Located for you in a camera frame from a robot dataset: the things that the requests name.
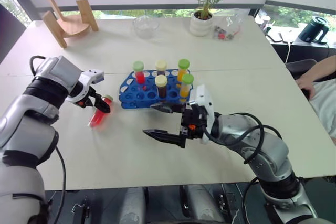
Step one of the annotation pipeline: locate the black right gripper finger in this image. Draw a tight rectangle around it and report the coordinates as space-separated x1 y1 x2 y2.
142 129 187 150
150 102 185 114

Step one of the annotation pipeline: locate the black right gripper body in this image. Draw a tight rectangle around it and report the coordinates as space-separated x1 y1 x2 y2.
181 104 210 141

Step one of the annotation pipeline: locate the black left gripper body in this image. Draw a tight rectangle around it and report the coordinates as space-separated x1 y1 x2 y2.
78 86 98 110

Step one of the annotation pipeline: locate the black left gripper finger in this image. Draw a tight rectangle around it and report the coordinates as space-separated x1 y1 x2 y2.
91 94 112 115

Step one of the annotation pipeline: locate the red test tube green cap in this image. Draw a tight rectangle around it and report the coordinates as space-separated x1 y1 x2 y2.
132 60 146 84
87 94 114 130

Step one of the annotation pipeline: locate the brown test tube cream cap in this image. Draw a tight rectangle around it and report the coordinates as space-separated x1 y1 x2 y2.
154 74 169 99
155 59 168 77

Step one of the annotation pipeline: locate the yellow test tube green cap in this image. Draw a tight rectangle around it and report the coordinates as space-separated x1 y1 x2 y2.
179 73 195 103

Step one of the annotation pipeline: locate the blue test tube rack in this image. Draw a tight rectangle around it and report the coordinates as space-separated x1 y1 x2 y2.
118 69 195 110

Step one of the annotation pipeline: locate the orange test tube green cap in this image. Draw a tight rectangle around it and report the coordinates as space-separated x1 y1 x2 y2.
177 59 191 82

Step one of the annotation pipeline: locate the person's bare hand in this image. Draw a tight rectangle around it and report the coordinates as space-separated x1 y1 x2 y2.
296 73 316 99

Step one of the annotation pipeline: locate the wooden curved stand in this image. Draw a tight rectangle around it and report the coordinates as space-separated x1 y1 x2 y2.
41 0 100 49

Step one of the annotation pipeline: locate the dark rounded grey shape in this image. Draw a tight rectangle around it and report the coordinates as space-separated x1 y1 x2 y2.
180 184 224 224
119 186 147 224

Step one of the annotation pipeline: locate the clear glass bowl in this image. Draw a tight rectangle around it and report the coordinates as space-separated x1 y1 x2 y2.
131 15 160 40

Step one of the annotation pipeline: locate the palm plant in white pot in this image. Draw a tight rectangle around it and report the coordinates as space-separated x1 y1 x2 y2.
188 0 245 38

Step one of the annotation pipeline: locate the clear plastic bag of items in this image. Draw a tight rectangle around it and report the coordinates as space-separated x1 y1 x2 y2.
211 8 250 42

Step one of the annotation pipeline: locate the dark monitor panel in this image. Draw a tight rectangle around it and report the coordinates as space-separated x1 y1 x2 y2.
0 3 27 64

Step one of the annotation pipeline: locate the dark grey chair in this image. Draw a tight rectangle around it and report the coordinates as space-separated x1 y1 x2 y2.
285 58 320 81

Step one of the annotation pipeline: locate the white paper cup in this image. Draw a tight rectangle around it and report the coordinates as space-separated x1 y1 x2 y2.
259 15 271 28

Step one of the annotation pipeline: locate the person's white shirt torso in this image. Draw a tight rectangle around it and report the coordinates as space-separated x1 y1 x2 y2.
309 79 336 145

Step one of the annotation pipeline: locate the black side table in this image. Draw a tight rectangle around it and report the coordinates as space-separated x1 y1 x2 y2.
269 39 336 63

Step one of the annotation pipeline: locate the dark green kettle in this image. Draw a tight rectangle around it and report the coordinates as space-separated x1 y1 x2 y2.
298 15 330 45

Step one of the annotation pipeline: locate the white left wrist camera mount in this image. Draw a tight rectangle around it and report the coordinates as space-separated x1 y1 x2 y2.
65 69 106 104

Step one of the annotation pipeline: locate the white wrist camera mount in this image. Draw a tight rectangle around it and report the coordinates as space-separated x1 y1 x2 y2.
65 69 106 104
187 84 216 145

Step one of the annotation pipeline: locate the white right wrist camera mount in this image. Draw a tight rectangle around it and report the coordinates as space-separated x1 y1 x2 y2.
187 84 216 145

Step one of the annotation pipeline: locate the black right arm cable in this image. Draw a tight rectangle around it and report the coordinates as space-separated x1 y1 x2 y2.
201 112 284 165

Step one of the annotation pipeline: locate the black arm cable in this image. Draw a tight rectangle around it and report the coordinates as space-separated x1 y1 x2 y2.
201 112 284 165
29 55 67 224

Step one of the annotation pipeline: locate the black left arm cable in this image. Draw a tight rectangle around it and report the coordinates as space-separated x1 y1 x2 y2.
29 55 67 224

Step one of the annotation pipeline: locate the white charging cable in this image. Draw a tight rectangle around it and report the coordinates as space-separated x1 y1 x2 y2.
285 40 294 65

